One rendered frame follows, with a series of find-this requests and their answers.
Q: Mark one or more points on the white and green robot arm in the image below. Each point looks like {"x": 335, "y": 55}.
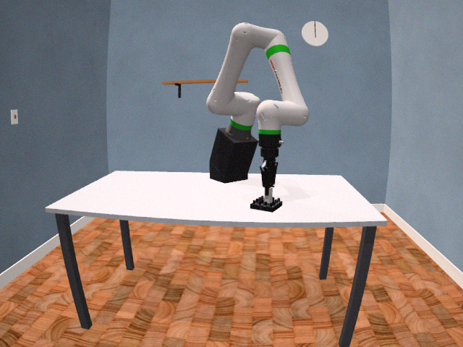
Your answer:
{"x": 223, "y": 100}

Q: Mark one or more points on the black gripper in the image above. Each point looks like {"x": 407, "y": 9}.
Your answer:
{"x": 268, "y": 171}

